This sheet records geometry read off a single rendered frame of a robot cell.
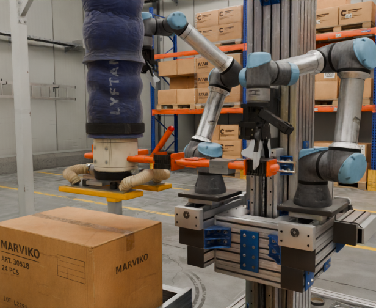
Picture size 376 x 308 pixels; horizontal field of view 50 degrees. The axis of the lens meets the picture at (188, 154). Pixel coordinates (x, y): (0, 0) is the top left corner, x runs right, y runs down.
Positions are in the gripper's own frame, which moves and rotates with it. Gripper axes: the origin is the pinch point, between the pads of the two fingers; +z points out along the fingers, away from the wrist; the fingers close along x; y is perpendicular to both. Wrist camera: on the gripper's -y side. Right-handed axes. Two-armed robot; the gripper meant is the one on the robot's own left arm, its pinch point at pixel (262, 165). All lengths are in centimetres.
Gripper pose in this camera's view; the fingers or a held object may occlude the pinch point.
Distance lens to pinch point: 131.2
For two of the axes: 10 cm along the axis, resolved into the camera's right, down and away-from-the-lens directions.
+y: -8.6, -0.5, 5.1
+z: 0.0, 10.0, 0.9
